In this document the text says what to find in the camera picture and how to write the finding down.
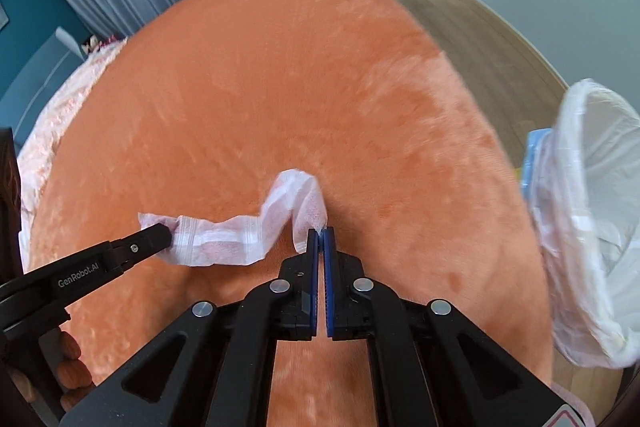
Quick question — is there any orange plush blanket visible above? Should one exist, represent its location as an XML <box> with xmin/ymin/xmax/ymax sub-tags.
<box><xmin>27</xmin><ymin>0</ymin><xmax>556</xmax><ymax>427</ymax></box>

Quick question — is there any small red bedside toy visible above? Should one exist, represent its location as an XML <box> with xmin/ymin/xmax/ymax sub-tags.
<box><xmin>81</xmin><ymin>34</ymin><xmax>127</xmax><ymax>56</ymax></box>

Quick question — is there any trash bin with white bag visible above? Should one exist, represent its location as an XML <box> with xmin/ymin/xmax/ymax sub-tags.
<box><xmin>529</xmin><ymin>78</ymin><xmax>640</xmax><ymax>369</ymax></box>

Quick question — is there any white wet wipe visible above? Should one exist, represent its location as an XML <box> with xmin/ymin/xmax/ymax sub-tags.
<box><xmin>138</xmin><ymin>168</ymin><xmax>329</xmax><ymax>269</ymax></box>

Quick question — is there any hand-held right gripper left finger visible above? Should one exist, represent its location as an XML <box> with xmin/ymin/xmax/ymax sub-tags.
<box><xmin>59</xmin><ymin>228</ymin><xmax>320</xmax><ymax>427</ymax></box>

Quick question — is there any blue plastic packet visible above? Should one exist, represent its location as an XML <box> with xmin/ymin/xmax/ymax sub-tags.
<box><xmin>519</xmin><ymin>129</ymin><xmax>557</xmax><ymax>198</ymax></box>

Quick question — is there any person's left hand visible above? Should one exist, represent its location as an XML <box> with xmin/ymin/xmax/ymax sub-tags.
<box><xmin>9</xmin><ymin>329</ymin><xmax>95</xmax><ymax>413</ymax></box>

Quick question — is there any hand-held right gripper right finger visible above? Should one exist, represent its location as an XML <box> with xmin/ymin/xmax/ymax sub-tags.
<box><xmin>323</xmin><ymin>228</ymin><xmax>573</xmax><ymax>427</ymax></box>

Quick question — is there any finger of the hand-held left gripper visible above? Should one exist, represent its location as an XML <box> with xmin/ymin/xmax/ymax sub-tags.
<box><xmin>106</xmin><ymin>223</ymin><xmax>177</xmax><ymax>277</ymax></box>

